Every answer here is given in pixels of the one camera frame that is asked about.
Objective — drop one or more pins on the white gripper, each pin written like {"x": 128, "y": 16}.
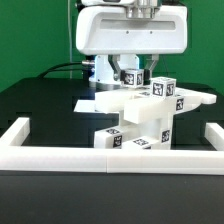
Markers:
{"x": 105, "y": 30}

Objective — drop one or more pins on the white tagged nut cube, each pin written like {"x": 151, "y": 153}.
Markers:
{"x": 132, "y": 78}

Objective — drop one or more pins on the white chair back frame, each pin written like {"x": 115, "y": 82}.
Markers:
{"x": 139, "y": 106}

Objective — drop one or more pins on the white chair seat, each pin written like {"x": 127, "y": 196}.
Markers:
{"x": 157, "y": 132}

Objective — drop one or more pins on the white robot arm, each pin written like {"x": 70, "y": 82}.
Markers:
{"x": 135, "y": 9}

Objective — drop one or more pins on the white base tag plate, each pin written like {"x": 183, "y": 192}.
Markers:
{"x": 85, "y": 106}

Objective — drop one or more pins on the white U-shaped obstacle fence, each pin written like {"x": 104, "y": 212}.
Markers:
{"x": 15, "y": 156}

